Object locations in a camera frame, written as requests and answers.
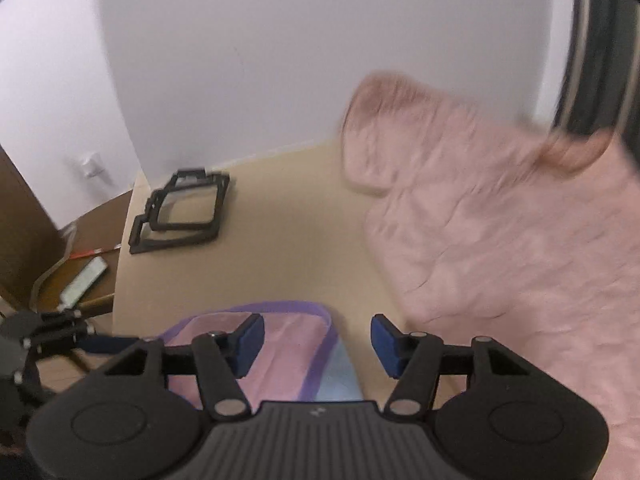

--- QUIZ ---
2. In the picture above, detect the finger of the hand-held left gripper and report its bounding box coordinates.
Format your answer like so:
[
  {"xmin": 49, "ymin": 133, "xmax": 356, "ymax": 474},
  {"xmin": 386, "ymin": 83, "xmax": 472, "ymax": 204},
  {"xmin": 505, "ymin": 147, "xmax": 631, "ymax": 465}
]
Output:
[{"xmin": 22, "ymin": 309, "xmax": 146, "ymax": 358}]

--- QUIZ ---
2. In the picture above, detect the white wall socket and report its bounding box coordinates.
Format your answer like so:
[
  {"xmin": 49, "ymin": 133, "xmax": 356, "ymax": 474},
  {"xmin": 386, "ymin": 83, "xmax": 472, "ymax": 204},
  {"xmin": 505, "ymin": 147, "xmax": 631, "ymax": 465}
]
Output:
[{"xmin": 75, "ymin": 154, "xmax": 104, "ymax": 177}]

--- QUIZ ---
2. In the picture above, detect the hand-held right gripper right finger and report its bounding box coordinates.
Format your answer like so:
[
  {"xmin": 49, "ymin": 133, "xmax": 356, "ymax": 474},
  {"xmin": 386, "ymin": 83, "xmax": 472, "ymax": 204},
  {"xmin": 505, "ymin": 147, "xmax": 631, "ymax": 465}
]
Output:
[{"xmin": 370, "ymin": 312, "xmax": 534, "ymax": 418}]

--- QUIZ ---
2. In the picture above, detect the metal window grille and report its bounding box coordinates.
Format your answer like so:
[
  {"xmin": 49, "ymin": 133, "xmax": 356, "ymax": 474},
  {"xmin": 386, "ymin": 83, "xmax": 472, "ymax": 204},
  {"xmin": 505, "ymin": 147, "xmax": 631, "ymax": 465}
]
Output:
[{"xmin": 550, "ymin": 0, "xmax": 594, "ymax": 131}]

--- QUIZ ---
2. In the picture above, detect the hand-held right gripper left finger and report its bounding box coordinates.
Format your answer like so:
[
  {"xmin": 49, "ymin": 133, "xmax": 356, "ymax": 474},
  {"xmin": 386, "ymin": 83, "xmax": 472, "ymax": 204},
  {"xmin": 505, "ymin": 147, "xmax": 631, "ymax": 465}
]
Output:
[{"xmin": 102, "ymin": 312, "xmax": 266, "ymax": 421}]

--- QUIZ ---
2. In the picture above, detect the dark window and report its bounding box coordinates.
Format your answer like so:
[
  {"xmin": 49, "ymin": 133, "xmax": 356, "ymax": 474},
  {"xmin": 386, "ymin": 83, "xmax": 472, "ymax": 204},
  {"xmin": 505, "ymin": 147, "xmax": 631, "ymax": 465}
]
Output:
[{"xmin": 550, "ymin": 0, "xmax": 640, "ymax": 137}]

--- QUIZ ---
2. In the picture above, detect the black plastic frame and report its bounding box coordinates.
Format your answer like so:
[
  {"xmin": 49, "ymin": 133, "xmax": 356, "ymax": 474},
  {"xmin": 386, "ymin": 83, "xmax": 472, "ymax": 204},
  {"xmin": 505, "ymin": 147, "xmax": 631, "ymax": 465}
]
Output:
[{"xmin": 127, "ymin": 166, "xmax": 232, "ymax": 255}]

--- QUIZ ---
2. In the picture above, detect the brown wooden cabinet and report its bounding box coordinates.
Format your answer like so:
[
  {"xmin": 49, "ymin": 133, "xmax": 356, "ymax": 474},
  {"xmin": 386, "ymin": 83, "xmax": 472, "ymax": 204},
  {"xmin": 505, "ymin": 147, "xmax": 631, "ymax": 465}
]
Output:
[{"xmin": 0, "ymin": 145, "xmax": 68, "ymax": 311}]

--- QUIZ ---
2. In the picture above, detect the wooden stick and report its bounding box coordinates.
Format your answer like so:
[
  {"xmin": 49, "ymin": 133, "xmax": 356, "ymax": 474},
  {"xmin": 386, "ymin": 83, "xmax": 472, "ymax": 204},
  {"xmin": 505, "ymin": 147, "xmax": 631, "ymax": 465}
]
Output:
[{"xmin": 60, "ymin": 294, "xmax": 117, "ymax": 320}]

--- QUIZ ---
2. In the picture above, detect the pink garment with purple trim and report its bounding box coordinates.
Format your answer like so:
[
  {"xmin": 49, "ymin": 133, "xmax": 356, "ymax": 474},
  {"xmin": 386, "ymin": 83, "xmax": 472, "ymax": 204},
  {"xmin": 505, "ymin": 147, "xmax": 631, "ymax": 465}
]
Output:
[{"xmin": 162, "ymin": 300, "xmax": 363, "ymax": 406}]

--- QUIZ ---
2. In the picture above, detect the pink quilted blanket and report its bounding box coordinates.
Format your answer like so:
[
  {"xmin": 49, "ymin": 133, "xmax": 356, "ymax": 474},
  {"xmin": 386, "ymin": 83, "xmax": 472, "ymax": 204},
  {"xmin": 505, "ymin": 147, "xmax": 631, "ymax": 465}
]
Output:
[{"xmin": 341, "ymin": 71, "xmax": 640, "ymax": 480}]

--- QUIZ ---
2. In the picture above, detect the thin red stick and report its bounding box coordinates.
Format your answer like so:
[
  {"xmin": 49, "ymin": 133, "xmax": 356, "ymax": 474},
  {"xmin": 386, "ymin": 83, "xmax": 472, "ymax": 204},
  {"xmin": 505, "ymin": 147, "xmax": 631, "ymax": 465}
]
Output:
[{"xmin": 64, "ymin": 244, "xmax": 122, "ymax": 262}]

